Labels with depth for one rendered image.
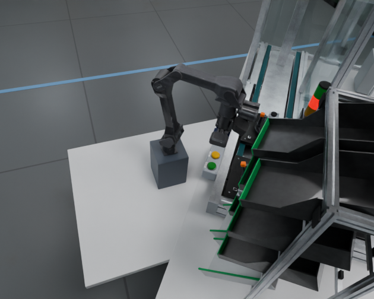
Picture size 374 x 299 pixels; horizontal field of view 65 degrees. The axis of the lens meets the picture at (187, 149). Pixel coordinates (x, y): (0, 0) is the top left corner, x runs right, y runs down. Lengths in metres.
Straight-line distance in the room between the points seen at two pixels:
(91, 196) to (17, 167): 1.45
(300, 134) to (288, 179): 0.15
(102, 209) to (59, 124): 1.74
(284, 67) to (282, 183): 1.58
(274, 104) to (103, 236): 1.21
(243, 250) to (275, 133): 0.36
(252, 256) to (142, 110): 2.33
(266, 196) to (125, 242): 0.79
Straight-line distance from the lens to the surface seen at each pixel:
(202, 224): 1.35
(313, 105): 1.27
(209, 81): 0.97
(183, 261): 1.28
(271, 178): 0.70
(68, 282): 2.24
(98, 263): 1.31
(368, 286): 0.77
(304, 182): 0.69
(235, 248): 0.95
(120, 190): 1.44
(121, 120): 2.96
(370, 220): 0.57
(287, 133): 0.80
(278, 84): 2.03
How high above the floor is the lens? 2.07
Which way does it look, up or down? 50 degrees down
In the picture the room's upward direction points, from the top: 6 degrees clockwise
